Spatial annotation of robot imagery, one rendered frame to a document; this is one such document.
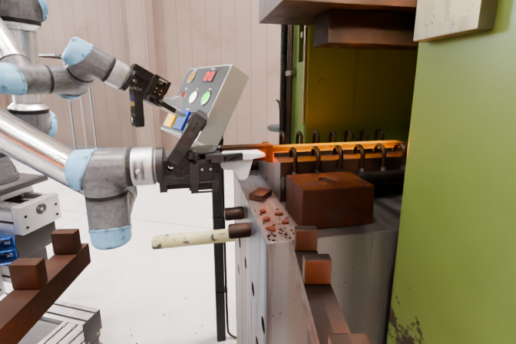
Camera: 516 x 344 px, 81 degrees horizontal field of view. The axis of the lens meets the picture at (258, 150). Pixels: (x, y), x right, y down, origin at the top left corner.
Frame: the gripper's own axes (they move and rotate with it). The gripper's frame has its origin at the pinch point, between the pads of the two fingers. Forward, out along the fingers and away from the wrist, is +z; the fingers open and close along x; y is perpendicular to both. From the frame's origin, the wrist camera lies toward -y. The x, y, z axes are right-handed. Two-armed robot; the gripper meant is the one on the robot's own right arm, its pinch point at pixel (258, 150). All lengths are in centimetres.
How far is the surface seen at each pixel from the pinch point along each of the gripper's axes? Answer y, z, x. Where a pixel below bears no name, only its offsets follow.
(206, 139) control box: 4.0, -9.1, -38.1
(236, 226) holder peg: 11.9, -5.8, 9.5
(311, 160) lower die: 0.8, 9.0, 6.8
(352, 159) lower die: 0.9, 17.3, 7.5
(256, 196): 7.5, -1.5, 6.3
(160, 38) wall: -80, -58, -423
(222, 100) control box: -8.4, -3.6, -40.7
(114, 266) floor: 100, -67, -127
